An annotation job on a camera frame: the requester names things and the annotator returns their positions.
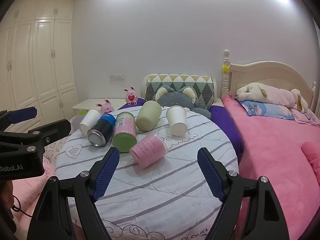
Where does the white and pink plush dog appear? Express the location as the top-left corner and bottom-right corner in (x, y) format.
(236, 82), (308, 113)

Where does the white nightstand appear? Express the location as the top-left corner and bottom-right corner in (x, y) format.
(72, 98), (130, 117)

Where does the triangle patterned quilted cushion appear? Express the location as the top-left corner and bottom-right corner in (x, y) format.
(145, 74), (216, 104)

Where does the white striped bedsheet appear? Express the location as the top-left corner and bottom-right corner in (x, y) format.
(54, 105), (240, 240)

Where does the cream wardrobe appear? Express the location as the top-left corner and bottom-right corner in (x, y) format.
(0, 0), (80, 133)

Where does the cream wooden headboard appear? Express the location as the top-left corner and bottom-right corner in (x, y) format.
(222, 50), (318, 113)

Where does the grey plush cat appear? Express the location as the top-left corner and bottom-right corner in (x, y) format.
(154, 85), (212, 118)

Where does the black and blue can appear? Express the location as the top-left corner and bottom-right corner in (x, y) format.
(87, 114), (116, 147)

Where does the white cup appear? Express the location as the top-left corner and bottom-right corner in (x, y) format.
(79, 109), (102, 134)
(166, 105), (187, 137)

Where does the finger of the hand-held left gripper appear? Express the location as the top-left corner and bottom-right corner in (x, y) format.
(0, 106), (38, 132)
(0, 119), (72, 153)

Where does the pink fleece blanket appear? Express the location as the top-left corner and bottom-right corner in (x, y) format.
(221, 95), (320, 240)

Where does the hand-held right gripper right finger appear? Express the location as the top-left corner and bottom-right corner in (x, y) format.
(197, 147), (297, 240)

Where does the pink bunny toy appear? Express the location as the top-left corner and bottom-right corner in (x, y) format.
(124, 87), (138, 105)
(96, 99), (115, 114)

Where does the pale green cup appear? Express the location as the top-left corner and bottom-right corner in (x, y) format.
(135, 100), (162, 132)

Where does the pink cup with green base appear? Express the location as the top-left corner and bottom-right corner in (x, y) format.
(111, 112), (137, 153)

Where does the heart print pillow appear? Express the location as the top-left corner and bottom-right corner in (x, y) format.
(43, 120), (75, 163)

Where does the pink quilt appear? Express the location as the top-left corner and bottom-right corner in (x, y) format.
(10, 155), (83, 240)

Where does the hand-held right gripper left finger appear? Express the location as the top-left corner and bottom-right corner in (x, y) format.
(26, 147), (120, 240)

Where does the black cable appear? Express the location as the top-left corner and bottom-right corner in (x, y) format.
(12, 195), (34, 218)

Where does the blue cartoon pillow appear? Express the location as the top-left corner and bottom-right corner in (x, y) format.
(237, 99), (320, 125)

